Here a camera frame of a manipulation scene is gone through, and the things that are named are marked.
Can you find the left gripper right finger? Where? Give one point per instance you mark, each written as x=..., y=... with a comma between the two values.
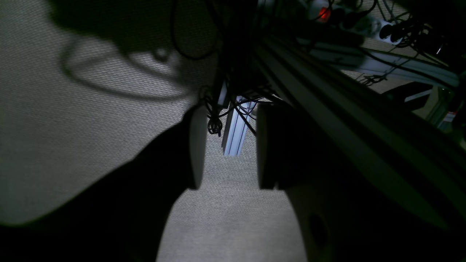
x=341, y=216

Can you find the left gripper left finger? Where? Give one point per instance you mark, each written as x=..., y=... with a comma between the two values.
x=122, y=216

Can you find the aluminium table leg profile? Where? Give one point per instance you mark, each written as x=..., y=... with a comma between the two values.
x=238, y=119

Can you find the white power strip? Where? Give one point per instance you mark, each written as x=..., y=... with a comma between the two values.
x=354, y=21

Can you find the aluminium frame rail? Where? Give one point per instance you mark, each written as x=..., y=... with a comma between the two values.
x=407, y=160

